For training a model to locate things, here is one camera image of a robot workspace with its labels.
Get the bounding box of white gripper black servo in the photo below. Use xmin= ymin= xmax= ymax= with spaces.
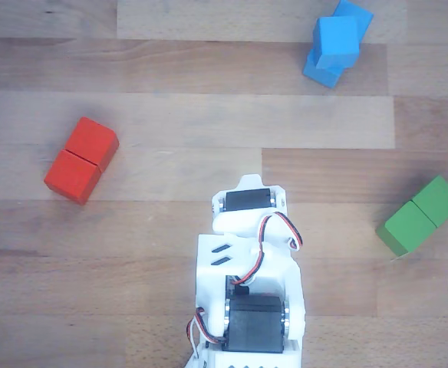
xmin=210 ymin=173 xmax=288 ymax=237

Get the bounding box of small blue cube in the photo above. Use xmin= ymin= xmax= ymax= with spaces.
xmin=311 ymin=15 xmax=361 ymax=71

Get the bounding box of long blue block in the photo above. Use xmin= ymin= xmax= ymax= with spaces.
xmin=302 ymin=0 xmax=374 ymax=90

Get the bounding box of long green block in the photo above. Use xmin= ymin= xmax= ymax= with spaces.
xmin=374 ymin=175 xmax=448 ymax=258

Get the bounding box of long red block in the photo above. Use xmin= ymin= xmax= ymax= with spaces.
xmin=43 ymin=117 xmax=120 ymax=206

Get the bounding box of red white black servo cable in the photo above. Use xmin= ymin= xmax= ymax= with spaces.
xmin=230 ymin=211 xmax=304 ymax=287
xmin=186 ymin=307 xmax=225 ymax=357

